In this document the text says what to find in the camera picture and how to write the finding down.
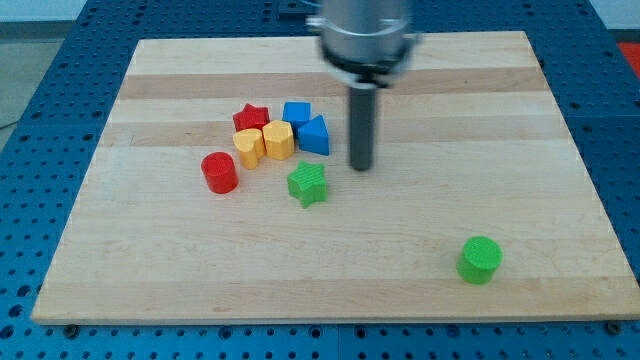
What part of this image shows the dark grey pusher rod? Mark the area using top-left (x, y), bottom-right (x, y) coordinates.
top-left (348, 85), bottom-right (376, 171)

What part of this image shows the green star block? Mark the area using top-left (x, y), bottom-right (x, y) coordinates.
top-left (287, 160), bottom-right (328, 208)

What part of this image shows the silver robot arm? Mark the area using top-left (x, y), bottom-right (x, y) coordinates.
top-left (306, 0), bottom-right (418, 171)

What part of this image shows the red star block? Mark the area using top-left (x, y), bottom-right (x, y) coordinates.
top-left (232, 103), bottom-right (270, 132)

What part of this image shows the blue triangle block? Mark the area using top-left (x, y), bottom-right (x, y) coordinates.
top-left (298, 115), bottom-right (330, 156)

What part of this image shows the blue cube block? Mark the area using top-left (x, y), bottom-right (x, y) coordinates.
top-left (282, 101), bottom-right (311, 132)

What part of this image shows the yellow pentagon block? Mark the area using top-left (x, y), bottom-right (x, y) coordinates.
top-left (262, 120), bottom-right (295, 160)

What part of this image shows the yellow heart block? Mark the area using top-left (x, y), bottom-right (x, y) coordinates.
top-left (233, 128), bottom-right (266, 170)

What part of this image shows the red cylinder block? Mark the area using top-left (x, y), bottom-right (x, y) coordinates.
top-left (201, 152), bottom-right (239, 194)

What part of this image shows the wooden board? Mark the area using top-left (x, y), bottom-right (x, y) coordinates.
top-left (32, 31), bottom-right (639, 325)

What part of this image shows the green cylinder block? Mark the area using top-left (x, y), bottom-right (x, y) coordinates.
top-left (456, 236), bottom-right (503, 285)

